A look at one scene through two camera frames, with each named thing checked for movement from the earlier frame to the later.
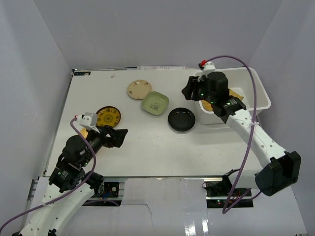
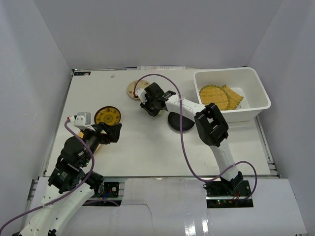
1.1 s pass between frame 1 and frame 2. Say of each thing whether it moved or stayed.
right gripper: moved
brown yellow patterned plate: stayed
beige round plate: stayed
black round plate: stayed
